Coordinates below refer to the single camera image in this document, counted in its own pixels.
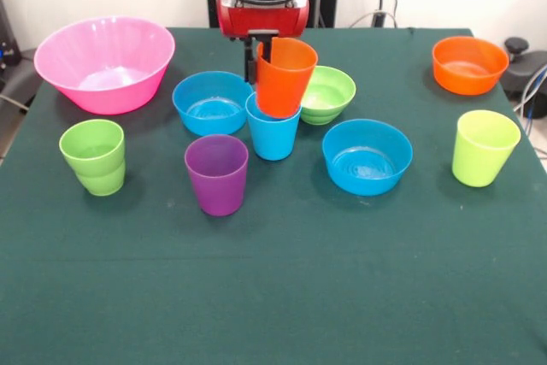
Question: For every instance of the black device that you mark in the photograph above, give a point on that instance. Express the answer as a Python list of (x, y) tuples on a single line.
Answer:
[(8, 53)]

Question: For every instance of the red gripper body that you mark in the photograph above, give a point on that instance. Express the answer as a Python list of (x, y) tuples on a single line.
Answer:
[(260, 19)]

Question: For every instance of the dark green table cloth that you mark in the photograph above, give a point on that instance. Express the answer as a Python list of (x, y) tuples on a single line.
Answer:
[(273, 275)]

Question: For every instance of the yellow-green cup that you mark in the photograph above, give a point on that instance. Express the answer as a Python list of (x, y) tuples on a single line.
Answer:
[(478, 164)]

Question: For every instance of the orange cup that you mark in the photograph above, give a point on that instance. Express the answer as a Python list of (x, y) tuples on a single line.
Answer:
[(284, 87)]

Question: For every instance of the orange bowl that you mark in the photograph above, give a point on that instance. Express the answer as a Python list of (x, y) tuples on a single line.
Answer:
[(468, 83)]

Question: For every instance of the green bowl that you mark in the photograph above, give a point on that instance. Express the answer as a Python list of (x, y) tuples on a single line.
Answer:
[(333, 91)]

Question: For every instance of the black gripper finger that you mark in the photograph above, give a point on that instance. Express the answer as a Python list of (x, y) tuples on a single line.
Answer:
[(250, 66), (266, 49)]

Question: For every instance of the large pink bowl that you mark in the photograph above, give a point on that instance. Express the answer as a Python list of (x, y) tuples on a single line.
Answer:
[(64, 66)]

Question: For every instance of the blue bowl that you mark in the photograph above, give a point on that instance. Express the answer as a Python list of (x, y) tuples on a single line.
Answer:
[(205, 121), (367, 181)]

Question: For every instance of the black office chair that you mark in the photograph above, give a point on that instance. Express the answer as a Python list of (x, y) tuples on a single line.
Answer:
[(525, 70)]

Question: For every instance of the black plug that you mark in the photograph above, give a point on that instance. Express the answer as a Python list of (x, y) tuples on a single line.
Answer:
[(378, 19)]

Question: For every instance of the blue cup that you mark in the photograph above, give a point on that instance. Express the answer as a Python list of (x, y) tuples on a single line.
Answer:
[(273, 138)]

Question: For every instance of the purple cup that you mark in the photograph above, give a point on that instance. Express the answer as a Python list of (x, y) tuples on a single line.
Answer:
[(218, 190)]

